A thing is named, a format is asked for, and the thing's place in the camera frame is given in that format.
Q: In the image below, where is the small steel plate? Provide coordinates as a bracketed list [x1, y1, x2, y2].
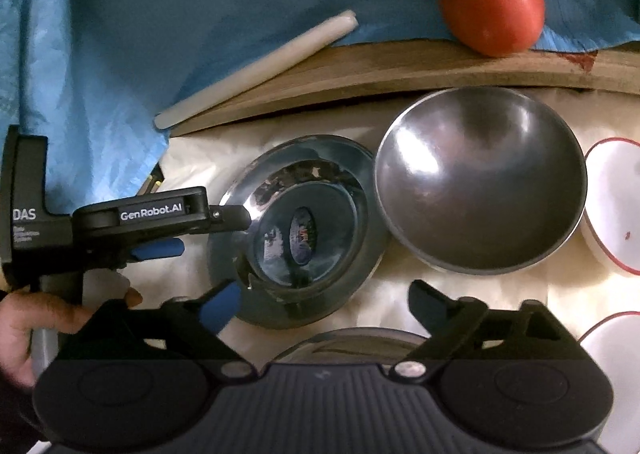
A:
[207, 134, 390, 330]

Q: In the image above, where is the deep steel bowl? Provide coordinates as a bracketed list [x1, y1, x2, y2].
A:
[374, 87, 588, 275]

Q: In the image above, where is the white red-rimmed bowl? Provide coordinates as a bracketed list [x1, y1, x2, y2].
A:
[580, 312, 639, 453]
[580, 136, 639, 276]

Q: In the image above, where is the person's left hand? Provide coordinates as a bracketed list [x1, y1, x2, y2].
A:
[0, 285, 144, 390]

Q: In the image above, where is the cream table cover sheet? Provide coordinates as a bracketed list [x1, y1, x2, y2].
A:
[79, 86, 640, 370]

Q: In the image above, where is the white rolled stick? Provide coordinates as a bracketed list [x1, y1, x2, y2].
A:
[154, 10, 359, 130]

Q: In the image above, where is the wooden shelf board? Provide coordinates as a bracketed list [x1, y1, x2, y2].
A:
[170, 40, 639, 136]

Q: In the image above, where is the blue cloth garment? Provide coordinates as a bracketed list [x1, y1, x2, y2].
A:
[1, 0, 639, 212]

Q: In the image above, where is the red tomato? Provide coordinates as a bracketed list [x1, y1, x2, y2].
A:
[438, 0, 546, 58]

